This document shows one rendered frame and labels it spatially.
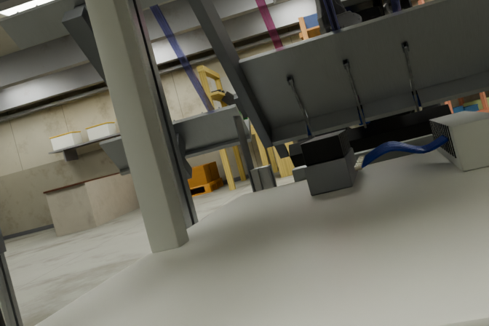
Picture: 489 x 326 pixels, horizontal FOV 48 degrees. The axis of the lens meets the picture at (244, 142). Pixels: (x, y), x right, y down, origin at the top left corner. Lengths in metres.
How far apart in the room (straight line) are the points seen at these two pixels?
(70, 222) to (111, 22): 8.73
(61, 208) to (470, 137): 8.87
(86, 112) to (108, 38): 10.97
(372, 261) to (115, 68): 0.33
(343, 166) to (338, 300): 0.39
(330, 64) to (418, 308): 0.86
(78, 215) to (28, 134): 3.42
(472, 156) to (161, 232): 0.30
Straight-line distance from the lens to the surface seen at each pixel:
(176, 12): 8.30
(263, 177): 1.16
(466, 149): 0.56
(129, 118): 0.54
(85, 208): 9.10
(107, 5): 0.56
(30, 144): 12.13
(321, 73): 1.08
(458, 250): 0.31
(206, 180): 9.64
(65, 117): 11.73
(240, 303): 0.30
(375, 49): 1.06
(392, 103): 1.13
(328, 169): 0.64
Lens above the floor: 0.70
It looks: level
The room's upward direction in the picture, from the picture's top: 15 degrees counter-clockwise
